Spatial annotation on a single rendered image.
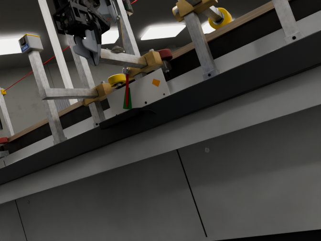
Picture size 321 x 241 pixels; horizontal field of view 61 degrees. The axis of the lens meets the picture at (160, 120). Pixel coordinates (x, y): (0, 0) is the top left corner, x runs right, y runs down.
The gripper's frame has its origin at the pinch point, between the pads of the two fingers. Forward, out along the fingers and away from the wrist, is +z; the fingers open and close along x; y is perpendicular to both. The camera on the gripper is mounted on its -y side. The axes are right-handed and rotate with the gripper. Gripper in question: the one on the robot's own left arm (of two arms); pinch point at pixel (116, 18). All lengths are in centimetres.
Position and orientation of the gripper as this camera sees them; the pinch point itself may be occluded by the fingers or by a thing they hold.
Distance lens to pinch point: 99.8
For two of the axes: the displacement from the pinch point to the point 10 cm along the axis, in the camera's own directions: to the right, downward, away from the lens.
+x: -1.7, -0.2, -9.8
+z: 3.2, 9.5, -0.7
